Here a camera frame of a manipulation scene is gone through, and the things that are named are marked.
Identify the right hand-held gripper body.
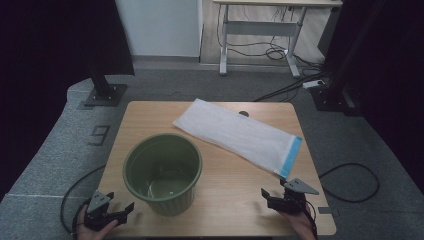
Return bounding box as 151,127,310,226
266,177,320,215

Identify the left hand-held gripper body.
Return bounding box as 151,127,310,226
83,189,122,232

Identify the green plastic trash bin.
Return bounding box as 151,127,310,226
122,132,204,217

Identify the white garbage bag blue edge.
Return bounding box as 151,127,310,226
172,97,304,180

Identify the person's left hand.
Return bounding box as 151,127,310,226
75,204,120,240

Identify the person's right hand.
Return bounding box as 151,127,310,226
282,207,318,240

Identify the grey tape strip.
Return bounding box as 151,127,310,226
317,206,341,215

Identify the dark tape floor mark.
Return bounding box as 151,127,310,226
86,124,111,147

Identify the white power strip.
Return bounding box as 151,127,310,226
302,79,326,90

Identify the black curtain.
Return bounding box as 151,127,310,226
317,0,424,196
0,0,136,202

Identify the white panel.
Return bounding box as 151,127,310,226
115,0,204,58

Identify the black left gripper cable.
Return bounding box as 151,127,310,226
59,164,107,236

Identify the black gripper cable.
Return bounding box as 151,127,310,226
59,164,107,236
305,162,381,240

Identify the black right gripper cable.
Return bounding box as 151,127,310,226
305,162,381,240

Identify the black stand with base plate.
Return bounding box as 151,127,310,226
309,0,365,118
82,64,129,108

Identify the tangle of black floor cables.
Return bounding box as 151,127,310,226
215,4,331,103

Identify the white metal frame desk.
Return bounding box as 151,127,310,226
212,0,344,79

